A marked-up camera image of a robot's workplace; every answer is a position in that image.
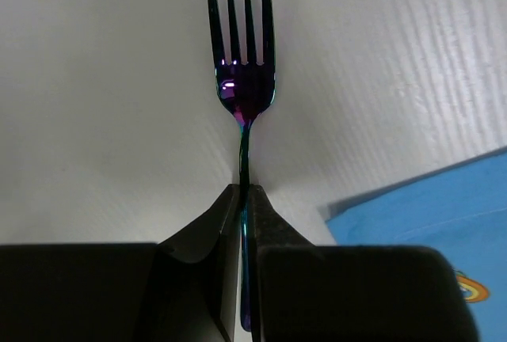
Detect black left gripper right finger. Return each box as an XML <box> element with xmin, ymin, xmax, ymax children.
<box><xmin>247</xmin><ymin>185</ymin><xmax>479</xmax><ymax>341</ymax></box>

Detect iridescent metal fork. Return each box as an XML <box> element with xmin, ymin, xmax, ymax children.
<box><xmin>208</xmin><ymin>0</ymin><xmax>276</xmax><ymax>333</ymax></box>

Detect blue patterned cloth napkin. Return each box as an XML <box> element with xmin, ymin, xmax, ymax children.
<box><xmin>327</xmin><ymin>153</ymin><xmax>506</xmax><ymax>341</ymax></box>

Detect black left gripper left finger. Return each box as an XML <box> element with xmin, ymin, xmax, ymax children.
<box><xmin>1</xmin><ymin>184</ymin><xmax>239</xmax><ymax>341</ymax></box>

